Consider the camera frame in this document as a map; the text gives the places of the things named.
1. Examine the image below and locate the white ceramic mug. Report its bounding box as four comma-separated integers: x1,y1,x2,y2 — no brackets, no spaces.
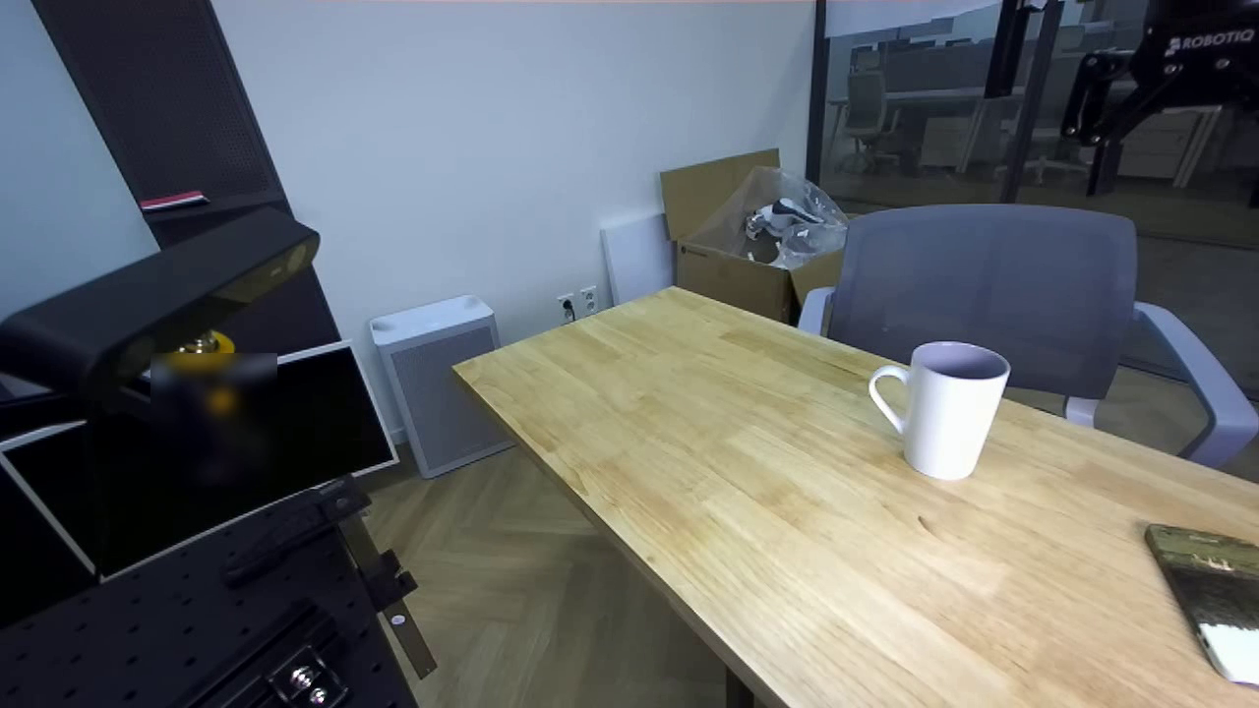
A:
866,344,1009,481

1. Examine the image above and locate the cardboard box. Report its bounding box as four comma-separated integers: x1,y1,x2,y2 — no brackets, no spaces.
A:
662,151,844,323

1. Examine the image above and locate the white air purifier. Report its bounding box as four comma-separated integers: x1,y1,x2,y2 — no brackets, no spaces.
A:
369,294,508,475

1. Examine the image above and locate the grey office chair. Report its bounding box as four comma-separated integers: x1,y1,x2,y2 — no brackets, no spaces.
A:
799,203,1259,467

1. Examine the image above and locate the black perforated breadboard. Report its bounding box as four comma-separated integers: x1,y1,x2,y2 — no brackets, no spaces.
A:
0,489,435,708

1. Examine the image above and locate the smartphone on table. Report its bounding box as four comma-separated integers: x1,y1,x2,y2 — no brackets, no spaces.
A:
1144,522,1259,690

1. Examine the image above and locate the white board leaning wall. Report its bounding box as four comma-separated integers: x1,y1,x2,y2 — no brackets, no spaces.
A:
600,211,674,302

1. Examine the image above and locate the black stereo camera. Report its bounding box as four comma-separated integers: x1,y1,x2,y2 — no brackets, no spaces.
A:
0,210,319,396

